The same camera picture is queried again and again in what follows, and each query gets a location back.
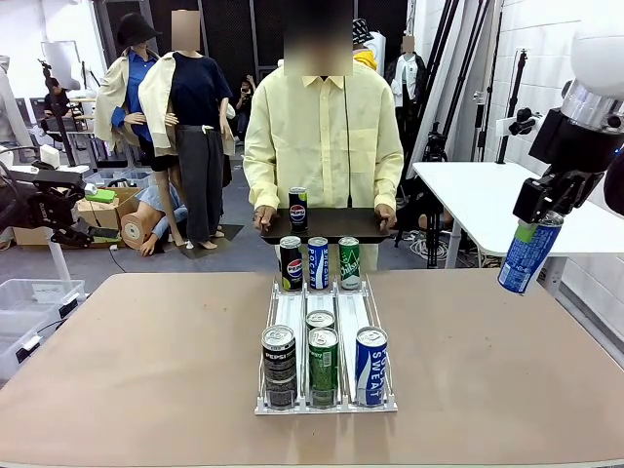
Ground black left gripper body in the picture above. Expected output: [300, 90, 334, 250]
[0, 168, 87, 236]

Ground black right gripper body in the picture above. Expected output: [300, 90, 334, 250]
[528, 109, 620, 179]

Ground blue Pocari Sweat can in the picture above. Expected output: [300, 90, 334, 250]
[496, 210, 566, 295]
[307, 236, 331, 292]
[355, 326, 390, 409]

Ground dark brown serving tray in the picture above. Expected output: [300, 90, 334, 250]
[260, 207, 393, 246]

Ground black Pepsi can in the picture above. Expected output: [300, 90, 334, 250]
[288, 186, 310, 234]
[261, 324, 298, 410]
[279, 235, 304, 293]

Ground person's left forearm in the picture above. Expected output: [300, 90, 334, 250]
[371, 145, 406, 212]

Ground person's right forearm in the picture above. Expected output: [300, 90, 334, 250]
[242, 145, 283, 212]

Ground seated person in black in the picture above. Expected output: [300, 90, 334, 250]
[41, 76, 75, 134]

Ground background person with phone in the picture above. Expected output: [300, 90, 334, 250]
[235, 74, 257, 138]

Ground person in yellow shirt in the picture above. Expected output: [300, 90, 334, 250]
[242, 0, 406, 274]

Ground person's left hand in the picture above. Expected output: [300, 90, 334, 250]
[375, 203, 399, 231]

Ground person's right hand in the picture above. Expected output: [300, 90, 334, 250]
[253, 204, 279, 232]

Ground brown cardboard box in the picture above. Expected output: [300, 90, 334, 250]
[12, 186, 143, 248]

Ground clear storage bins under table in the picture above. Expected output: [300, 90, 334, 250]
[92, 168, 154, 191]

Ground mannequin lying on floor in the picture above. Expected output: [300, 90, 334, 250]
[120, 184, 189, 257]

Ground large white side table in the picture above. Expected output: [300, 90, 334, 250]
[411, 160, 624, 299]

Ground black light stand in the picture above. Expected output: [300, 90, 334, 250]
[495, 48, 532, 166]

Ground clear plastic storage box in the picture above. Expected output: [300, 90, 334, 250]
[0, 309, 60, 384]
[0, 278, 88, 326]

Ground grey hanging garment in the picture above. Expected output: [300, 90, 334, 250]
[0, 55, 30, 165]

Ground mannequin in blue shirt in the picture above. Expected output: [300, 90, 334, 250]
[94, 12, 165, 173]

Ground mannequin in navy top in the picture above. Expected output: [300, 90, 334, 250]
[138, 9, 237, 252]

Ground black bucket hat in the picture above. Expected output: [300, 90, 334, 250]
[116, 13, 163, 50]

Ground mannequin in white jacket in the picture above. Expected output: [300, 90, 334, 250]
[391, 31, 427, 114]

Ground green Chilsung cider can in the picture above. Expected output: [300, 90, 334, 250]
[338, 236, 363, 292]

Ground mannequin in yellow hoodie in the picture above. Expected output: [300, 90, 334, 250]
[351, 18, 382, 72]

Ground green soda can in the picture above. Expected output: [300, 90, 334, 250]
[307, 327, 340, 410]
[305, 309, 337, 336]

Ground black camera tripod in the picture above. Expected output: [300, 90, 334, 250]
[420, 121, 450, 270]

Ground white floor cables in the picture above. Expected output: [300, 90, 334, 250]
[408, 228, 452, 262]

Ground black mannequin base plate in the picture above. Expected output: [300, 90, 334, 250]
[177, 223, 246, 260]

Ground thin black cord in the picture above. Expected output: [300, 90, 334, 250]
[342, 75, 354, 210]

